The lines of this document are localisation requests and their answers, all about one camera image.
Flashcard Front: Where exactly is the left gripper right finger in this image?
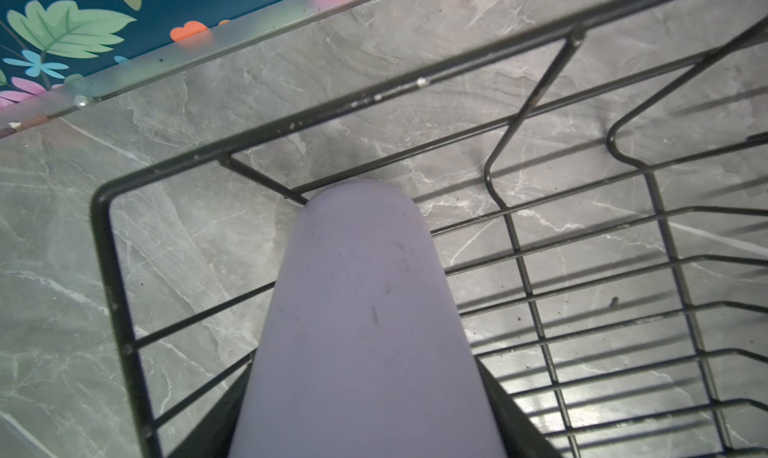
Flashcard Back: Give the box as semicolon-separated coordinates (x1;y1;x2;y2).
475;358;562;458

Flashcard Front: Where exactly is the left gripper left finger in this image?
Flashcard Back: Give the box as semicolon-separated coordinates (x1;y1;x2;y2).
169;363;252;458

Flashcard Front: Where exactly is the lilac plastic cup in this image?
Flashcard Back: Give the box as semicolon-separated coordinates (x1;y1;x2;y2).
230;181;505;457

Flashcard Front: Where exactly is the black wire dish rack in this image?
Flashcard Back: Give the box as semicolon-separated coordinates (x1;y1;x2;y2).
91;0;767;457

